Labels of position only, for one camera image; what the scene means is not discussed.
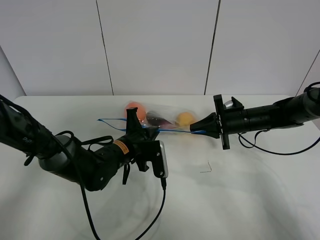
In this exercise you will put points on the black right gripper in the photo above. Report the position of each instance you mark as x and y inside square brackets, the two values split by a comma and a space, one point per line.
[227, 119]

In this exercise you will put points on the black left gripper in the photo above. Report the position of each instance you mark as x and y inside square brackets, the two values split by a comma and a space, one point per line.
[135, 145]

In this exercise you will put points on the clear zip bag blue zipper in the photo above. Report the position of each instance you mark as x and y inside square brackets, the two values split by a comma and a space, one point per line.
[167, 119]

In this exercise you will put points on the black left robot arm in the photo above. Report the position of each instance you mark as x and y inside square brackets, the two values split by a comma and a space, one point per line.
[90, 163]

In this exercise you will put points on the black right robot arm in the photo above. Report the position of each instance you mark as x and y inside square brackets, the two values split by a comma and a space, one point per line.
[291, 112]

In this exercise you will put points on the purple eggplant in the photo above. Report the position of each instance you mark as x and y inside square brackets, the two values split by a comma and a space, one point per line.
[155, 120]

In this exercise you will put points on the yellow orange fruit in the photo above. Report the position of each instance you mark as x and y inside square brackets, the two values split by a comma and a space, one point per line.
[184, 119]

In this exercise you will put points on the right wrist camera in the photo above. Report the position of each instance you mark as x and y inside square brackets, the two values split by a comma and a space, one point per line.
[233, 104]

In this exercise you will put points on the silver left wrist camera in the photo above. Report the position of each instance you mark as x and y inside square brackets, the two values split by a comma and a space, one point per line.
[158, 159]

